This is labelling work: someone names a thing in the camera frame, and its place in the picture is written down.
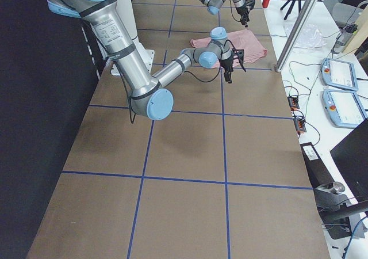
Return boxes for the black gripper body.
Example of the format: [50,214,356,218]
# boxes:
[220,55,233,72]
[235,3,249,17]

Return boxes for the pink Snoopy t-shirt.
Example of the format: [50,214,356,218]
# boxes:
[190,29,267,63]

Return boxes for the black tripod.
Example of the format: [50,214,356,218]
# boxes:
[280,0,302,20]

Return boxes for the clear plastic bag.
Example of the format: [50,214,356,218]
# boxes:
[294,24,326,49]

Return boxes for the orange black connector block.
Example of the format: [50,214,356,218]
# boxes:
[293,117,306,135]
[287,96,300,111]

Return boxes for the upper blue teach pendant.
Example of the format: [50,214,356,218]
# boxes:
[321,58,358,92]

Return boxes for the blue teach pendant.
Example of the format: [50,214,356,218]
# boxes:
[321,58,358,92]
[322,90,367,129]

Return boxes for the lower blue teach pendant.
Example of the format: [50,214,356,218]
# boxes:
[322,90,367,129]

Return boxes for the black box with label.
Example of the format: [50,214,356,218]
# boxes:
[300,142,334,188]

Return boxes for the black monitor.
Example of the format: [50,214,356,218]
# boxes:
[330,120,368,201]

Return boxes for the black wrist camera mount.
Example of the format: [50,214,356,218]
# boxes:
[232,48,244,68]
[244,0,255,11]

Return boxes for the aluminium frame post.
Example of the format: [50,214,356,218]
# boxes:
[275,0,318,73]

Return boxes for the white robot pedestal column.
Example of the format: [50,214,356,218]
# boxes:
[116,0,155,74]

